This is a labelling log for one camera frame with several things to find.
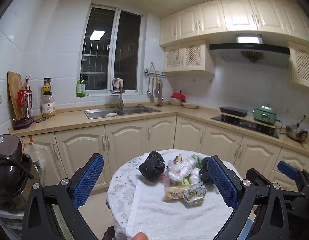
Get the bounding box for red kitchen utensil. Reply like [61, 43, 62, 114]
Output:
[17, 89, 26, 108]

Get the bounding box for large black plastic bag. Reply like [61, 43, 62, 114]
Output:
[138, 151, 166, 182]

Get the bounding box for small lattice door cabinet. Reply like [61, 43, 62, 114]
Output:
[163, 39, 215, 75]

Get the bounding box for wall utensil rack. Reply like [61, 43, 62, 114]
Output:
[144, 62, 170, 78]

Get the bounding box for cream kitchen cabinets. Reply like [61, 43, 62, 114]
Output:
[20, 115, 309, 198]
[159, 0, 309, 47]

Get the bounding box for black gas stove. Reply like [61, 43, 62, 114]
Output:
[211, 115, 280, 139]

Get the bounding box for cream lower kitchen cabinets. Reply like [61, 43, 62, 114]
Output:
[20, 115, 309, 198]

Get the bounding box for wooden cutting board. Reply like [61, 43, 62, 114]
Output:
[7, 71, 24, 120]

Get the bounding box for clear plastic jar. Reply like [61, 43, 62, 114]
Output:
[41, 92, 56, 117]

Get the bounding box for clear plastic bag red print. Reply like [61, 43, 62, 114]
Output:
[165, 159, 188, 182]

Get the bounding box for white towel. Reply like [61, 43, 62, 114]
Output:
[126, 150, 242, 240]

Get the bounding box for kitchen window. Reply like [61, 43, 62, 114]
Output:
[80, 4, 142, 96]

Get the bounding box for purple utensil holder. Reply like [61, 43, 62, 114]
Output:
[13, 117, 35, 130]

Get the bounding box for green printed plastic bag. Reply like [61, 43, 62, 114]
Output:
[192, 154, 203, 169]

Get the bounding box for tall lattice door cabinet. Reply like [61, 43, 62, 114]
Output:
[288, 41, 309, 90]

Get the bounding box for range hood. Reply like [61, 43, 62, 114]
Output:
[209, 33, 290, 68]

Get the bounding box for crumpled silver green packet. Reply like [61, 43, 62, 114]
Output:
[182, 183, 207, 207]

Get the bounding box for cream upper kitchen cabinets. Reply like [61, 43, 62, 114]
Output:
[159, 0, 309, 47]

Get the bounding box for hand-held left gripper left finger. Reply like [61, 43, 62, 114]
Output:
[22, 153, 105, 240]

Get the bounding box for green glass bottle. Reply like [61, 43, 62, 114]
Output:
[76, 74, 87, 98]

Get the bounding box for green electric pot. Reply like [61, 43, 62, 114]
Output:
[253, 104, 277, 125]

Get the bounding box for round table with floral cloth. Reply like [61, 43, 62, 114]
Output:
[107, 149, 245, 240]

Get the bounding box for yellow label sauce bottle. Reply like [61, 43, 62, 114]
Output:
[43, 77, 52, 95]

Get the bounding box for steel kitchen sink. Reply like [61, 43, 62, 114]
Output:
[84, 106, 162, 120]

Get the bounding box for black grill pan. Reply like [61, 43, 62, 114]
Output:
[219, 106, 248, 117]

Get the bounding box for chopstick utensil holder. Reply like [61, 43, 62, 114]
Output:
[24, 75, 32, 118]

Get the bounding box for biscuit packet with blue label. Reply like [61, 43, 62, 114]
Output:
[164, 185, 185, 201]

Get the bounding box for dark kitchen appliance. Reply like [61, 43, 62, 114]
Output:
[0, 134, 34, 210]

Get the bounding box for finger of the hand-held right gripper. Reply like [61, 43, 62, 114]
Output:
[245, 168, 272, 188]
[277, 161, 307, 180]

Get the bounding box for small black plastic bag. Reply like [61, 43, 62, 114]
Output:
[199, 156, 215, 185]

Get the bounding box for white plastic storage drawer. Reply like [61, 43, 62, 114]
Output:
[0, 205, 25, 240]

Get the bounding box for thin clear plastic bag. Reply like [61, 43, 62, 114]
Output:
[23, 141, 44, 170]

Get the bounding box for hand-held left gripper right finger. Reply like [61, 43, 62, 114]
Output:
[207, 155, 290, 240]

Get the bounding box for steel cooking pot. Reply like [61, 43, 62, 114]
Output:
[286, 123, 309, 143]

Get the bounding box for metal faucet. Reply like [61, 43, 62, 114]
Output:
[111, 89, 125, 110]

